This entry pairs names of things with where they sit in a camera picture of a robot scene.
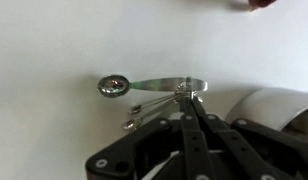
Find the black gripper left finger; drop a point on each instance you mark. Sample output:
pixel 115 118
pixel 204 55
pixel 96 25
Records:
pixel 194 146

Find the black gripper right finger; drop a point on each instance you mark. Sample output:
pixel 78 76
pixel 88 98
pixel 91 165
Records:
pixel 247 150

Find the small steel measuring spoon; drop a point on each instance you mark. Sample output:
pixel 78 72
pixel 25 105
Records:
pixel 136 108
pixel 131 124

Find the large steel measuring spoon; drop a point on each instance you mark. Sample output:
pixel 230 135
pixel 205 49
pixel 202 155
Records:
pixel 113 86

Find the stainless steel pot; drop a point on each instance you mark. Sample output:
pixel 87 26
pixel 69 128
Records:
pixel 270 106

